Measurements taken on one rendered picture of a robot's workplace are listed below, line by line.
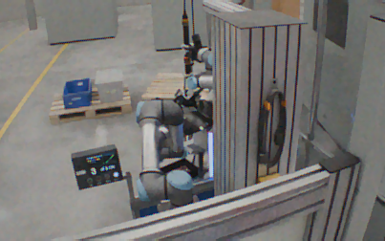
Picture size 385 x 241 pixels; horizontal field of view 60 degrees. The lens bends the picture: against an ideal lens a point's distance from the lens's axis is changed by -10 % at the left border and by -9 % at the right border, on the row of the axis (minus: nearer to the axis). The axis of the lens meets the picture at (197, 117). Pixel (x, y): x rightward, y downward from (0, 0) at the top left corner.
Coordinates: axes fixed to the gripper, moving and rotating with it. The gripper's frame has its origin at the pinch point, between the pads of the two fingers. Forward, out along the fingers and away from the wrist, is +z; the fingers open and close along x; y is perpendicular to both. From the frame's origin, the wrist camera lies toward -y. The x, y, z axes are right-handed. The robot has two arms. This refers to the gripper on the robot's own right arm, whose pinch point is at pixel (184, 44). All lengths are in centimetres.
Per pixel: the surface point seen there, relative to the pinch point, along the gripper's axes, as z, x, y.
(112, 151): -30, -66, 40
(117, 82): 266, 37, 119
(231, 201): -169, -90, -34
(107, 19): 688, 167, 112
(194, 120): -16.2, -5.3, 46.5
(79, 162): -28, -85, 42
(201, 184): -38, -15, 80
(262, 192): -170, -86, -33
